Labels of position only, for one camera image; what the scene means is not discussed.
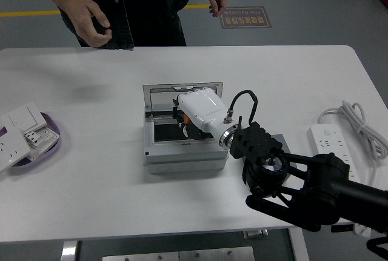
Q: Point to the grey metal table bracket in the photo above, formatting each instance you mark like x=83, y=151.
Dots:
x=256, y=234

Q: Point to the yellow floor line tape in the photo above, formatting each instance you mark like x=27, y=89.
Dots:
x=30, y=13

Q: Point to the orange cylinder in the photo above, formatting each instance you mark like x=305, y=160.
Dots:
x=187, y=119

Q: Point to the person's right hand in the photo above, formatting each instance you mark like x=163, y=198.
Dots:
x=85, y=18

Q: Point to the white wall switch panel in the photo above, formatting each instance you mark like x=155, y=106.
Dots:
x=25, y=117

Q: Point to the white table leg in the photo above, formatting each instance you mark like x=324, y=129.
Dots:
x=298, y=246
x=69, y=252

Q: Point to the brown floor sign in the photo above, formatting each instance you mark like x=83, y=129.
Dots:
x=247, y=17

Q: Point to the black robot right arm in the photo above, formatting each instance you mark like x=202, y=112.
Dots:
x=318, y=188

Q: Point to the white terminal block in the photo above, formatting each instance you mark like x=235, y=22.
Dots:
x=32, y=138

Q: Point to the black table control panel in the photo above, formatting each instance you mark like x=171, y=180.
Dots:
x=341, y=229

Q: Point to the person's torso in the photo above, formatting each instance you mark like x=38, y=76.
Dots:
x=145, y=6

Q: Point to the purple tray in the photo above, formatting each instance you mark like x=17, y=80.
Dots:
x=51, y=152

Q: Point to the grey enclosure box clear flap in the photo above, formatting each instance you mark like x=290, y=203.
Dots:
x=182, y=156

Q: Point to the white power strip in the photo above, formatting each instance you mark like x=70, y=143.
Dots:
x=327, y=140

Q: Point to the white perforated panel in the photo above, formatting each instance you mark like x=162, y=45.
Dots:
x=48, y=137

